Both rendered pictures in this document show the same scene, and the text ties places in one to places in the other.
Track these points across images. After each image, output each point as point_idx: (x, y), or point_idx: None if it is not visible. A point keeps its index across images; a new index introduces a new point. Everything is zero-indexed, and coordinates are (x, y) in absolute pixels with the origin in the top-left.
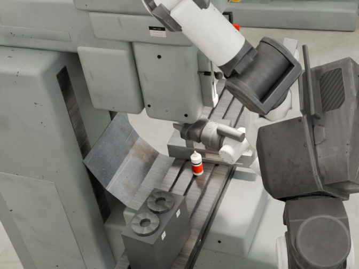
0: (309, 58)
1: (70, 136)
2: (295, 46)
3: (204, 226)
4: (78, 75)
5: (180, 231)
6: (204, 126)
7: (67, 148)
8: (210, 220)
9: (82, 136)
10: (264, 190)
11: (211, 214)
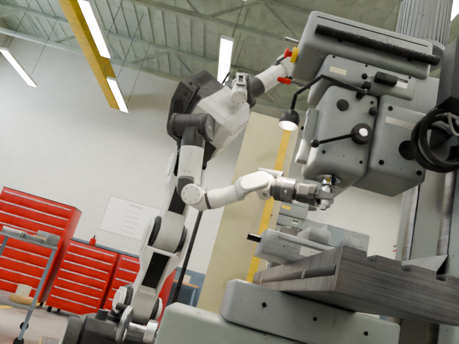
0: (224, 78)
1: (403, 227)
2: (235, 76)
3: (265, 272)
4: (427, 179)
5: None
6: (297, 182)
7: (398, 235)
8: (265, 280)
9: (408, 237)
10: (230, 288)
11: (267, 276)
